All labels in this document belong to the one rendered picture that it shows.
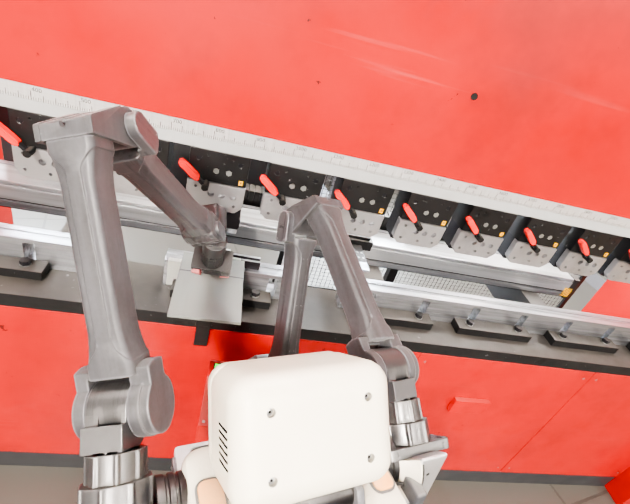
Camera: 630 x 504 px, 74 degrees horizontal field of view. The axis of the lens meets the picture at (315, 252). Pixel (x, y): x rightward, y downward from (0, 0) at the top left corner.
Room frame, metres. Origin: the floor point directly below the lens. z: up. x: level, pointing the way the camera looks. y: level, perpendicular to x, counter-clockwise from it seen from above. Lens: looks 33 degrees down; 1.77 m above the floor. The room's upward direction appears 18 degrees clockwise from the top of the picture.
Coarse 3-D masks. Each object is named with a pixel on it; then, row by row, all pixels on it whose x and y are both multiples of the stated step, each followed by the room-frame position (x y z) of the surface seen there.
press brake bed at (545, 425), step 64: (0, 320) 0.72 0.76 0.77; (64, 320) 0.77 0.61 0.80; (0, 384) 0.71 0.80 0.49; (64, 384) 0.76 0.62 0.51; (192, 384) 0.87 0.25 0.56; (448, 384) 1.11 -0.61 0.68; (512, 384) 1.18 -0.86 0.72; (576, 384) 1.26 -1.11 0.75; (0, 448) 0.70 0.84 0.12; (64, 448) 0.76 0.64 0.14; (448, 448) 1.17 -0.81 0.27; (512, 448) 1.25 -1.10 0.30; (576, 448) 1.34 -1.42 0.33
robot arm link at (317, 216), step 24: (312, 216) 0.78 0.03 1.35; (336, 216) 0.78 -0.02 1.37; (336, 240) 0.72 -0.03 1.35; (336, 264) 0.68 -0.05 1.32; (336, 288) 0.66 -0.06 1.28; (360, 288) 0.64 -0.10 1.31; (360, 312) 0.60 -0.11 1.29; (360, 336) 0.56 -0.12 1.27; (384, 336) 0.57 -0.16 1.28; (408, 360) 0.54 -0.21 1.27
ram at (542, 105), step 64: (0, 0) 0.84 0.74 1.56; (64, 0) 0.87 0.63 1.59; (128, 0) 0.91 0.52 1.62; (192, 0) 0.94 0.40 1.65; (256, 0) 0.97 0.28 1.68; (320, 0) 1.01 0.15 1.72; (384, 0) 1.05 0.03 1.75; (448, 0) 1.08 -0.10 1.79; (512, 0) 1.12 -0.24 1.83; (576, 0) 1.16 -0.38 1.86; (0, 64) 0.84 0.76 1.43; (64, 64) 0.87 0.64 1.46; (128, 64) 0.91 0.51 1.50; (192, 64) 0.94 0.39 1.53; (256, 64) 0.98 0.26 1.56; (320, 64) 1.02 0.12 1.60; (384, 64) 1.06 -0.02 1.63; (448, 64) 1.10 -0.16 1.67; (512, 64) 1.14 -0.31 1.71; (576, 64) 1.18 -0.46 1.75; (256, 128) 0.99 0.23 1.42; (320, 128) 1.03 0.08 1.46; (384, 128) 1.07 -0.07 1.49; (448, 128) 1.12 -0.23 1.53; (512, 128) 1.16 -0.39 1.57; (576, 128) 1.21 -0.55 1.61; (448, 192) 1.14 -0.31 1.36; (512, 192) 1.19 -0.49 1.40; (576, 192) 1.25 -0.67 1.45
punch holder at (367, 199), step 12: (336, 180) 1.12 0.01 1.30; (348, 180) 1.06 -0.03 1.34; (348, 192) 1.06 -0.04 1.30; (360, 192) 1.07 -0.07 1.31; (372, 192) 1.08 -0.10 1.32; (384, 192) 1.09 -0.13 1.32; (360, 204) 1.07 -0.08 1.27; (372, 204) 1.08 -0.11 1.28; (384, 204) 1.09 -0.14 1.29; (348, 216) 1.07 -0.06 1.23; (360, 216) 1.07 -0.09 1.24; (372, 216) 1.08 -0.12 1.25; (348, 228) 1.07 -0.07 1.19; (360, 228) 1.08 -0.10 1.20; (372, 228) 1.09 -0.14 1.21
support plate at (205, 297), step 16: (192, 256) 0.96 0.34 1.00; (240, 272) 0.96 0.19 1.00; (176, 288) 0.81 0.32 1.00; (192, 288) 0.83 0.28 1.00; (208, 288) 0.85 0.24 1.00; (224, 288) 0.87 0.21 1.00; (240, 288) 0.89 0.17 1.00; (176, 304) 0.76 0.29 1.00; (192, 304) 0.78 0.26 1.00; (208, 304) 0.79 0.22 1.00; (224, 304) 0.81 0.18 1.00; (240, 304) 0.83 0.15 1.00; (208, 320) 0.75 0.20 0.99; (224, 320) 0.76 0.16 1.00; (240, 320) 0.78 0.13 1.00
